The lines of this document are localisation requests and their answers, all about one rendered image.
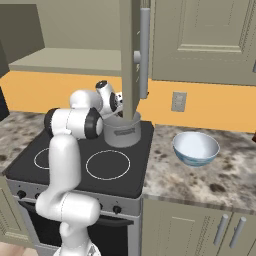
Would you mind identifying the grey metal pot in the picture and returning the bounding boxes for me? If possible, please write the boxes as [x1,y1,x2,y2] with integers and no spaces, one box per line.
[102,111,143,149]

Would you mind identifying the beige open cabinet door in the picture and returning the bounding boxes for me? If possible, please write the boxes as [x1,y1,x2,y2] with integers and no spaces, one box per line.
[119,0,143,121]

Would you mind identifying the beige base cabinet door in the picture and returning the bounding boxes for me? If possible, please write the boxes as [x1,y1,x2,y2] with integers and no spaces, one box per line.
[222,211,256,256]
[0,175,36,249]
[141,198,232,256]

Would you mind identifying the black hob stove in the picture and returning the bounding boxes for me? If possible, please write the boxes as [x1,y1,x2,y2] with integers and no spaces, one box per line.
[2,119,156,256]

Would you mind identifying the white and blue bowl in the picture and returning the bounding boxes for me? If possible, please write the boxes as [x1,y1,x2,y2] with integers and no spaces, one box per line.
[172,131,221,168]

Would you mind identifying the black oven door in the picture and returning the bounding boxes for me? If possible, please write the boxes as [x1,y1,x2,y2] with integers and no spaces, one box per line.
[17,200,136,256]

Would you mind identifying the dark appliance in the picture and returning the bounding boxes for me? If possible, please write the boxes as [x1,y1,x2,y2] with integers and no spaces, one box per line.
[0,39,11,122]

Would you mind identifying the grey wall outlet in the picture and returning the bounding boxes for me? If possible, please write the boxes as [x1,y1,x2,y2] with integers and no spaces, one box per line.
[170,91,188,113]

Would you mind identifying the grey cabinet door handle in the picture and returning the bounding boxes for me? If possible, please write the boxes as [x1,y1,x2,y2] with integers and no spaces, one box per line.
[133,7,151,100]

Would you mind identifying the beige open wall cabinet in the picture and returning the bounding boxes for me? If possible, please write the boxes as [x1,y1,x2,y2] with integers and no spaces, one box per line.
[0,0,123,78]

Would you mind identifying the beige closed wall cabinet door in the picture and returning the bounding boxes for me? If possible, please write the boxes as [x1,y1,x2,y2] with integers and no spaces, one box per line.
[150,0,256,87]

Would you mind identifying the grey base cabinet handle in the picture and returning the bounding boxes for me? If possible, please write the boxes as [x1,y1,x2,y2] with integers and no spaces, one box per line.
[229,216,248,249]
[213,213,230,247]

